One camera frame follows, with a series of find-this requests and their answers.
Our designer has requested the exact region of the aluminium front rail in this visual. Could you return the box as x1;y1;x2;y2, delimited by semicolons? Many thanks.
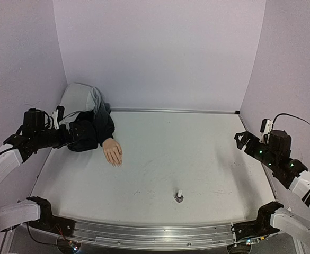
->
68;218;235;251

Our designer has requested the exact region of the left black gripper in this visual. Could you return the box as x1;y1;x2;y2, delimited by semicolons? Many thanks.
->
35;121;88;149

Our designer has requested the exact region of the black jacket sleeve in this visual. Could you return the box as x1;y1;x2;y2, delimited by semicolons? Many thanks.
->
67;103;115;152

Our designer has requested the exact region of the purple nail polish bottle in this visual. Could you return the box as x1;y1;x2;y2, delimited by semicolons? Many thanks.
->
174;193;184;203

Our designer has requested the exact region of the white nail polish cap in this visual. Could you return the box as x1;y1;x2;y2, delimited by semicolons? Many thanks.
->
177;189;183;197

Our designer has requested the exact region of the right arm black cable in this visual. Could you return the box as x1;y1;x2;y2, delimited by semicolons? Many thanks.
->
272;113;310;138

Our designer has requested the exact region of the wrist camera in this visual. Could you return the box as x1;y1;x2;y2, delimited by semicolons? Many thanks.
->
260;119;273;144
51;105;65;130

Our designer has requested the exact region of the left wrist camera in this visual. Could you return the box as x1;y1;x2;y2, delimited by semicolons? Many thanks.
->
51;105;65;130

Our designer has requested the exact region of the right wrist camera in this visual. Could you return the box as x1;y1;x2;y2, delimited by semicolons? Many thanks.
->
260;119;273;144

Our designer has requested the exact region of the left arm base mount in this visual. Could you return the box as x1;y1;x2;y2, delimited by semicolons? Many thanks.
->
27;196;75;237

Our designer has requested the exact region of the aluminium rail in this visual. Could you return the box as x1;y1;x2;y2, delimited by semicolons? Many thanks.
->
111;108;240;115
68;218;235;251

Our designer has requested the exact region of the aluminium back rail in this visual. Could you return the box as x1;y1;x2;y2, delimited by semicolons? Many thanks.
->
111;108;240;115

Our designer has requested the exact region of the mannequin hand with long nails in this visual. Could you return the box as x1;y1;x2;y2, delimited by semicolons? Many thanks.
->
102;138;122;167

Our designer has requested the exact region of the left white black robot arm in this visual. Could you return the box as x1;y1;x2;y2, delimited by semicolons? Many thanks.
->
0;106;84;238

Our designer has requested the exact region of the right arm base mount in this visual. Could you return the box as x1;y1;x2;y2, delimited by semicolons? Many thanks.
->
231;202;284;242

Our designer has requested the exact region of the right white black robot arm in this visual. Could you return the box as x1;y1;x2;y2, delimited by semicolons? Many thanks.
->
232;130;310;248

